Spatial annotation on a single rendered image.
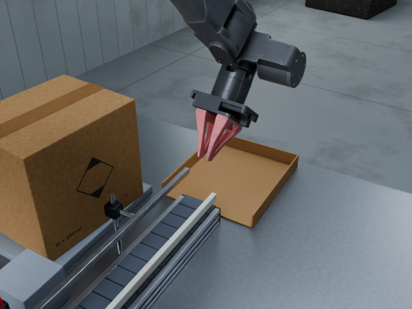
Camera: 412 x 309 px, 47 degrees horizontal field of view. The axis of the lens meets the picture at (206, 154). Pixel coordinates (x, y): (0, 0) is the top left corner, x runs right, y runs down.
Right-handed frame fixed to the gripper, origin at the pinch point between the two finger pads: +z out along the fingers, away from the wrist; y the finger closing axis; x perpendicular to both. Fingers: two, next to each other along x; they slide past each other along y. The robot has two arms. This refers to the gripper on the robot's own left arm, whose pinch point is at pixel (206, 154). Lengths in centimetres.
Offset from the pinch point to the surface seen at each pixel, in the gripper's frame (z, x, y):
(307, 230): 7.7, 44.7, 9.8
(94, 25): -70, 222, -251
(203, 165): 2, 51, -25
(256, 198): 5.3, 47.5, -5.8
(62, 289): 30.2, -2.8, -15.0
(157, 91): -36, 234, -177
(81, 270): 27.1, 0.7, -15.4
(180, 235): 17.4, 20.5, -9.2
